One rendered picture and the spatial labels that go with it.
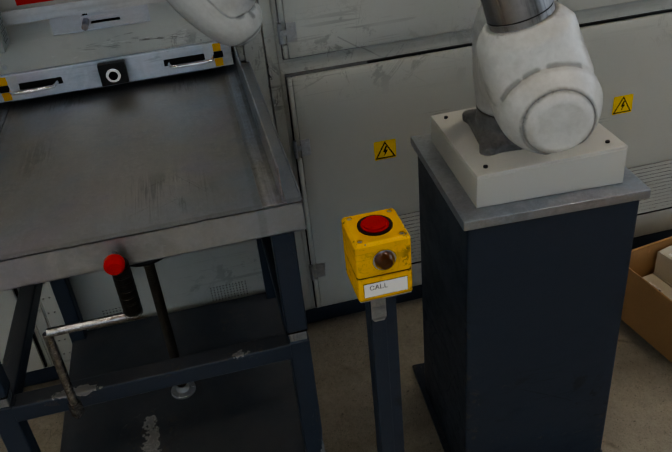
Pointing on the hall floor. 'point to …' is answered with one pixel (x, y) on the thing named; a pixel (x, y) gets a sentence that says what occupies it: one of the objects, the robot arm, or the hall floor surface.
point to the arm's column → (522, 324)
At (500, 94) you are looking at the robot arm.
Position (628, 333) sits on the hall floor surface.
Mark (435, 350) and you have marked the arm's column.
